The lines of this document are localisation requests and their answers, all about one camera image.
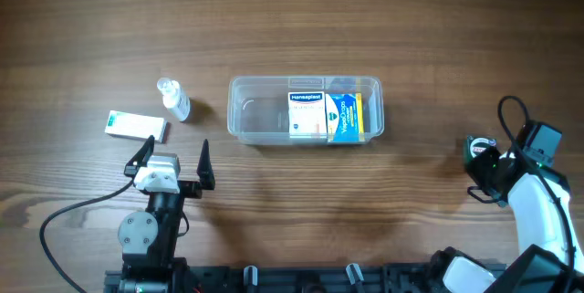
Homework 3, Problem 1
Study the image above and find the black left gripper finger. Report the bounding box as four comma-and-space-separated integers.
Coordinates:
196, 139, 214, 182
125, 135, 155, 170

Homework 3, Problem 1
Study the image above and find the white Hansaplast plaster box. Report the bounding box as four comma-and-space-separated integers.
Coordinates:
288, 91, 327, 139

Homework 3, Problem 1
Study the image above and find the blue yellow VapoDrops packet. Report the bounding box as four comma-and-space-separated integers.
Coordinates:
325, 93, 365, 143

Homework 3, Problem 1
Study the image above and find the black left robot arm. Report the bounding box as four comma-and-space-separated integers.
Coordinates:
106, 136, 215, 293

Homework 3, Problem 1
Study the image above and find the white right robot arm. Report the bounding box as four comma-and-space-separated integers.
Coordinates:
426, 120, 583, 292

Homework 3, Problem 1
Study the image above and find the clear plastic container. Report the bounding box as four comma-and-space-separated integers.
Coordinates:
227, 76, 385, 145

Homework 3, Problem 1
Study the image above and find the white green medicine box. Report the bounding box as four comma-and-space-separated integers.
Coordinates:
104, 110, 167, 143

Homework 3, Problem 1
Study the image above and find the white dropper bottle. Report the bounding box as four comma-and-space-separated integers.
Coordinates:
157, 78, 191, 121

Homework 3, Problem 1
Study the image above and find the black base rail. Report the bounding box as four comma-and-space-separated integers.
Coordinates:
103, 263, 507, 293

